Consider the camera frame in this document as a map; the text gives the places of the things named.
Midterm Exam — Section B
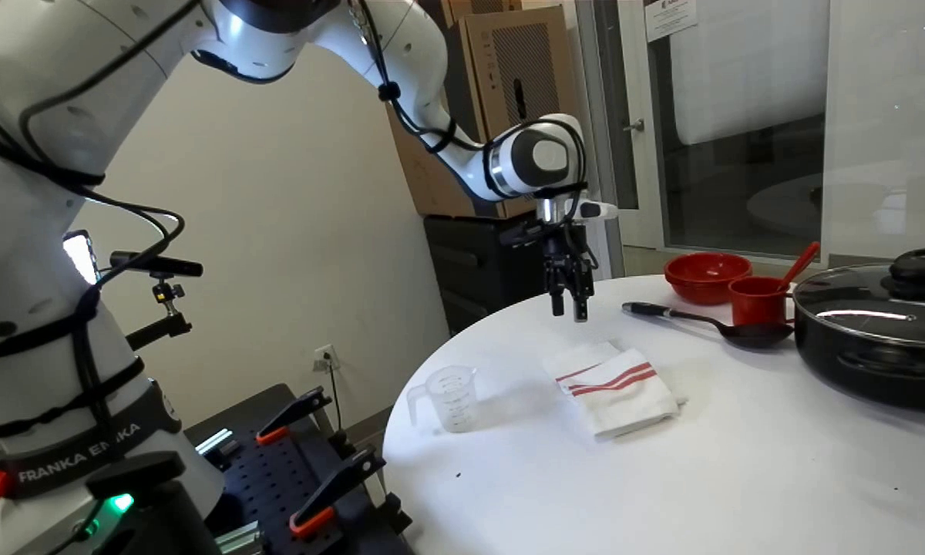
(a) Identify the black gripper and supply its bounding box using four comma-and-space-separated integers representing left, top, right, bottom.
499, 219, 597, 321

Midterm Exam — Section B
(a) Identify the white towel with red stripes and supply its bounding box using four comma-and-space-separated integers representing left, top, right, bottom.
551, 341, 680, 441

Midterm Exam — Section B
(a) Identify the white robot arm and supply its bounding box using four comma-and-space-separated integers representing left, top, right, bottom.
0, 0, 592, 555

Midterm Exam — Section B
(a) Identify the black cabinet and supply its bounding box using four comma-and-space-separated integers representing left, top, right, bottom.
426, 217, 549, 333

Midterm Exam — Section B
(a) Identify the red bowl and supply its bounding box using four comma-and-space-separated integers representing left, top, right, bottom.
664, 253, 751, 304

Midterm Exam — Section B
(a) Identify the clear plastic measuring cup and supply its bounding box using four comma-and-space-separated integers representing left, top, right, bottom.
408, 366, 475, 433

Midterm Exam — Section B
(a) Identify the black spoon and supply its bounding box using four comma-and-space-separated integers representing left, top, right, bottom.
622, 301, 792, 348

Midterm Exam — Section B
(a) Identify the red measuring cup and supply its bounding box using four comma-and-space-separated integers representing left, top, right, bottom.
726, 245, 819, 327

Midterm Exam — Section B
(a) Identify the cardboard box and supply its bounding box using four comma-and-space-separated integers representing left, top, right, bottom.
392, 0, 578, 219

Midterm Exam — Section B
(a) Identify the black orange clamp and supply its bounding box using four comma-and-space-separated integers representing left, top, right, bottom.
252, 388, 329, 447
286, 450, 383, 540

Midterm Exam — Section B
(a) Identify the black pot with lid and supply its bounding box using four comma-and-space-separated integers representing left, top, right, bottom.
792, 246, 925, 409

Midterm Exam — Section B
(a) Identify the black camera stand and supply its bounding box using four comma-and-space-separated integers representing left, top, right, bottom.
111, 250, 203, 348

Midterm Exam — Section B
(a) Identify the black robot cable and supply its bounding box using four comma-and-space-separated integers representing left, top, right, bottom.
0, 91, 189, 288

